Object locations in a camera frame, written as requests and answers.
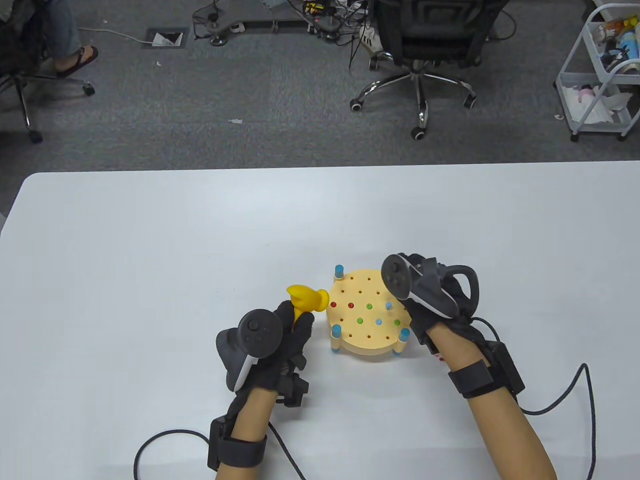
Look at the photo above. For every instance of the yellow round tap bench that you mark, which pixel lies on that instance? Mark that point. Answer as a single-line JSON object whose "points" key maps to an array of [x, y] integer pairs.
{"points": [[360, 345]]}

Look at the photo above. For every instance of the grey right hand controller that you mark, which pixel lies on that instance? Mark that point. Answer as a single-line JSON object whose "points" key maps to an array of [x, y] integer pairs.
{"points": [[395, 277]]}

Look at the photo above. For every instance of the yellow toy hammer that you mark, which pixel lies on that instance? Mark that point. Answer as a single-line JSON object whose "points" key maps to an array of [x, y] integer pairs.
{"points": [[306, 296]]}

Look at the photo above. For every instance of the pile of colourful toys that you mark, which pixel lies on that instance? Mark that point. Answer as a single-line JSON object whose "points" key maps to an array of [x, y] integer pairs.
{"points": [[627, 47]]}

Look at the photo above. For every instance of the person's right hand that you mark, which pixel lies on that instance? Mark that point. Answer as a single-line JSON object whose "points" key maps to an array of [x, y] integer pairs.
{"points": [[425, 325]]}

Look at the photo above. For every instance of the black chair with castors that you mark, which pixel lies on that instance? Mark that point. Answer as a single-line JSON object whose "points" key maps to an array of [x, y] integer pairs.
{"points": [[35, 135]]}

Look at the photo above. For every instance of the floor socket box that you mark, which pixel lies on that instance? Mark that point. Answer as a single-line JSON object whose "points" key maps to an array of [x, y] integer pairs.
{"points": [[165, 39]]}

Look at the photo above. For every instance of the black left wrist camera band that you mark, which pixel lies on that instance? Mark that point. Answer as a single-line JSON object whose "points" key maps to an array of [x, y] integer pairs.
{"points": [[242, 452]]}

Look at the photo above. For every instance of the grey hand controller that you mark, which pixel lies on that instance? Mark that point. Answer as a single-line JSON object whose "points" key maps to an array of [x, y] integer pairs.
{"points": [[395, 277], [257, 330]]}

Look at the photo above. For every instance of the black right wrist camera band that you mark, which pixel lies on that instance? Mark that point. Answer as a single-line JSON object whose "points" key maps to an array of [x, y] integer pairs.
{"points": [[470, 380]]}

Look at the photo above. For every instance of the person's right forearm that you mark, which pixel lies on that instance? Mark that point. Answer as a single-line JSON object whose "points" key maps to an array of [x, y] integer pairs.
{"points": [[500, 430]]}

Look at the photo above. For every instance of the black office chair chrome base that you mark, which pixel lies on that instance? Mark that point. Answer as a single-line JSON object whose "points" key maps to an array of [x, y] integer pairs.
{"points": [[440, 35]]}

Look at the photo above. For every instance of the white rolling cart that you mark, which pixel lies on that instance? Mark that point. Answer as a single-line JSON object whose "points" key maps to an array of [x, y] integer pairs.
{"points": [[575, 52]]}

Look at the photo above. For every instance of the person's left hand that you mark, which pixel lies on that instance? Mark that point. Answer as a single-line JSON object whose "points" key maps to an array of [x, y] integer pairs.
{"points": [[292, 345]]}

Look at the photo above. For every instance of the white shoe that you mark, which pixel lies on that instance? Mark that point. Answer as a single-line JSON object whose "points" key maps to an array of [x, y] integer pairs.
{"points": [[371, 37]]}

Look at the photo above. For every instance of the grey left hand controller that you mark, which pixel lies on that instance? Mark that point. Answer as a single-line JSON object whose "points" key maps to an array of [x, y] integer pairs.
{"points": [[257, 330]]}

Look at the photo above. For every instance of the black wrist camera band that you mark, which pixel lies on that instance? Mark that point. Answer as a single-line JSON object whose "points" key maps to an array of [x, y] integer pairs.
{"points": [[470, 380], [242, 452]]}

